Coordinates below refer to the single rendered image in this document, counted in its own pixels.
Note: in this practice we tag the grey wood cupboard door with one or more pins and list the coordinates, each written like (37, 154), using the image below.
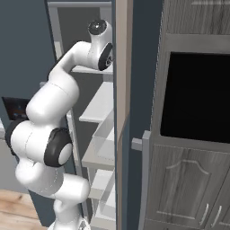
(197, 16)

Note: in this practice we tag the grey arched cabinet door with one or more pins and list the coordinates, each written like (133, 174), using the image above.
(224, 206)
(179, 185)

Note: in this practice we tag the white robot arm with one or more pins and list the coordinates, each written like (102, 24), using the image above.
(51, 101)

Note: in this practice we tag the dark blue fridge door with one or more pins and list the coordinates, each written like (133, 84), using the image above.
(140, 75)

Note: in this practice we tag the grey wood tall cabinet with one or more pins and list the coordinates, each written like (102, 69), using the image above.
(191, 42)

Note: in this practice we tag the clear fridge drawer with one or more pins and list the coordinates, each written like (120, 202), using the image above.
(103, 146)

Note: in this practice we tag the black built-in oven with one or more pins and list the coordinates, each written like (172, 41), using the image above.
(196, 95)

